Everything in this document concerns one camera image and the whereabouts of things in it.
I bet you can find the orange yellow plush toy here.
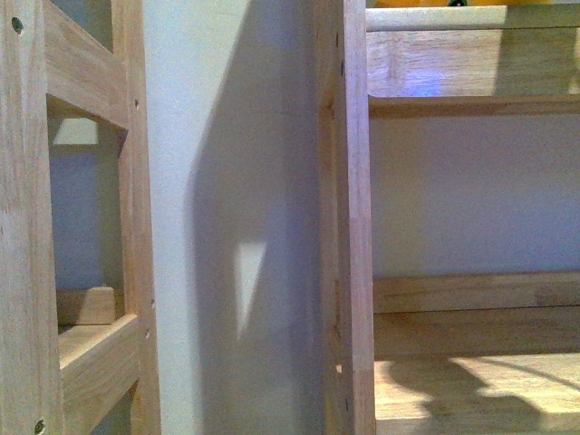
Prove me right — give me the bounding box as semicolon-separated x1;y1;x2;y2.
373;0;554;8

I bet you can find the wooden shelf unit right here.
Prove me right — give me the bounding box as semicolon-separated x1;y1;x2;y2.
314;1;579;434

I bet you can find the wooden shelf unit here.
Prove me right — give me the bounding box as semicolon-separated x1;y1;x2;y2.
1;1;161;434
314;1;579;434

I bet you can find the wooden shelf unit left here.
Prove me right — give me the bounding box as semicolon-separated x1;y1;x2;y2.
1;1;161;434

